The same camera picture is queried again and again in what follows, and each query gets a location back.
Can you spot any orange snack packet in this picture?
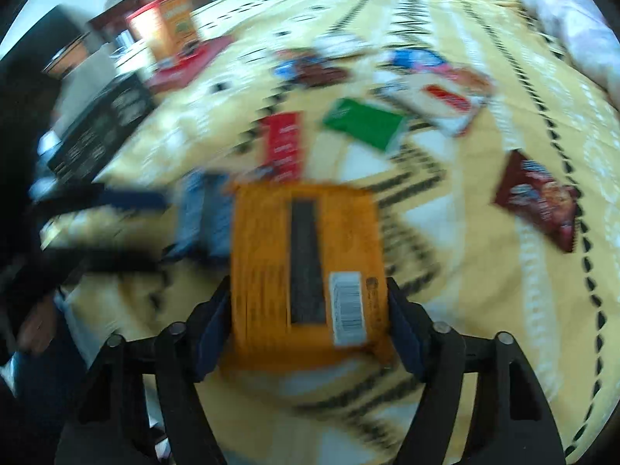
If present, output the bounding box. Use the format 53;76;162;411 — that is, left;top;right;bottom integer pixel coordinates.
223;182;395;373

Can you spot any red flat snack packet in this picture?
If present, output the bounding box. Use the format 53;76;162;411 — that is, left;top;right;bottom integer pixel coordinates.
260;111;304;182

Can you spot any black box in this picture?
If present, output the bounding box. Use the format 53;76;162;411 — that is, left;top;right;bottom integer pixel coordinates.
47;72;155;184

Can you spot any flat red box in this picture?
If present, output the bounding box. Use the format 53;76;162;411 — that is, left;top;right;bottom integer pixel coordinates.
146;35;234;93

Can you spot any red orange upright box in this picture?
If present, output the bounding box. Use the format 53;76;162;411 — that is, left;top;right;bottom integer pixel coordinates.
126;0;201;63

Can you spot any dark red chip bag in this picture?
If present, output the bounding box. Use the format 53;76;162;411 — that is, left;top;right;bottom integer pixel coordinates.
493;149;577;253

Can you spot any green snack packet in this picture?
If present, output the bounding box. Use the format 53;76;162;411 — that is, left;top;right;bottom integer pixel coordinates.
323;98;408;153

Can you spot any yellow patterned bedspread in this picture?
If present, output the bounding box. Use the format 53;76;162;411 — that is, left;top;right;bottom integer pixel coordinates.
63;0;619;464

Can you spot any white red snack bag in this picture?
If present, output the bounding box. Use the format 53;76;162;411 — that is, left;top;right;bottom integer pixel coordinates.
377;66;494;138

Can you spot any blue snack packet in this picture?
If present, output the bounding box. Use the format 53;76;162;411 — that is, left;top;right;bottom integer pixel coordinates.
387;48;449;72

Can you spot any pink floral rolled quilt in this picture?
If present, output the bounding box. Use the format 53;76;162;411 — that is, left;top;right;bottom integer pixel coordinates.
519;0;619;106

